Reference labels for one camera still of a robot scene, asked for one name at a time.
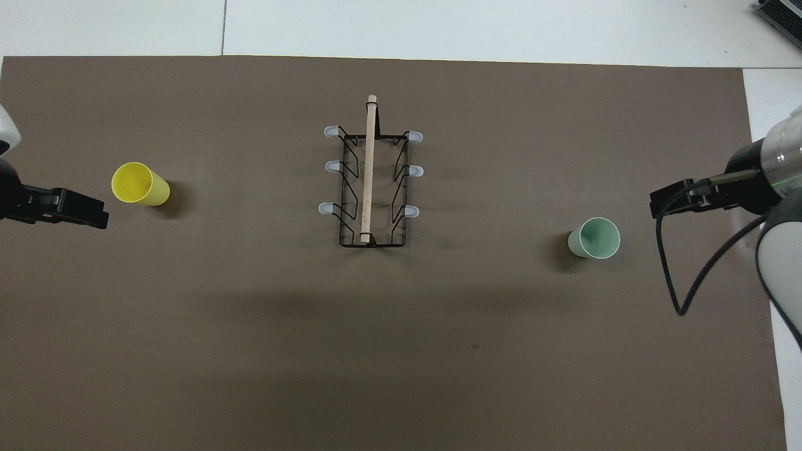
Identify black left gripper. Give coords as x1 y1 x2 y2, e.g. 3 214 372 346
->
0 159 110 230

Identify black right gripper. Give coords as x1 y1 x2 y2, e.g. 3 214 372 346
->
650 139 783 219

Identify yellow plastic cup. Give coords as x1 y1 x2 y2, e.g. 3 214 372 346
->
111 162 171 207

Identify green plastic cup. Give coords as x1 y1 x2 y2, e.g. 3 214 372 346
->
568 217 621 260

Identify grey ribbed device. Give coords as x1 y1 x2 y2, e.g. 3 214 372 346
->
754 0 802 33

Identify brown table mat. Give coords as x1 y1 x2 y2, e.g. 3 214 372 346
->
0 55 788 451

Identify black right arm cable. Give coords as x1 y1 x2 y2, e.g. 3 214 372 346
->
655 168 773 318

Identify black wire cup rack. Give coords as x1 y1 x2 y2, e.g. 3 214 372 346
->
318 95 424 248

